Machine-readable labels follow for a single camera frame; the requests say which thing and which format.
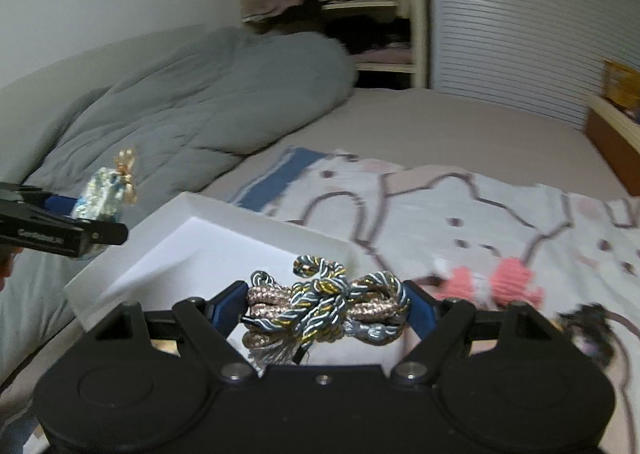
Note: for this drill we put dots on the brown cardboard box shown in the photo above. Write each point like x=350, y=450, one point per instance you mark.
x=621, y=85

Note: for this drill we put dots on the grey-green duvet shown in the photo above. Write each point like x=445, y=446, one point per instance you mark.
x=190, y=116

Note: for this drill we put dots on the floral blue fabric pouch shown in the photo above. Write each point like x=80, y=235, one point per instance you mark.
x=108, y=191

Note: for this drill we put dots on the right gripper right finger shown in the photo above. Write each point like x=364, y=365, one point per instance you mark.
x=440, y=326

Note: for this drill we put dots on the pink crochet doll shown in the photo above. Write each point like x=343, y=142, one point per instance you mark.
x=511, y=281

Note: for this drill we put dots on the white cardboard box tray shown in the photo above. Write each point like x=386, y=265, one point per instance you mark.
x=194, y=246

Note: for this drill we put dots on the wooden headboard ledge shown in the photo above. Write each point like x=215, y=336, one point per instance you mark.
x=616, y=137

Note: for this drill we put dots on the cartoon cat patterned cloth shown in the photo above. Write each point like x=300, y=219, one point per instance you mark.
x=580, y=249

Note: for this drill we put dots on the cream wall shelf unit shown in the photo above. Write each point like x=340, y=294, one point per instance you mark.
x=387, y=39

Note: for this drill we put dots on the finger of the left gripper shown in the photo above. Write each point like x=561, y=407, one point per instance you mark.
x=59, y=207

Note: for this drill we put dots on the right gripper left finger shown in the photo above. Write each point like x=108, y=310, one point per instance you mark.
x=204, y=327

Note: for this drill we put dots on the dark crochet flower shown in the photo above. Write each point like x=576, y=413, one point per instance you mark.
x=588, y=329

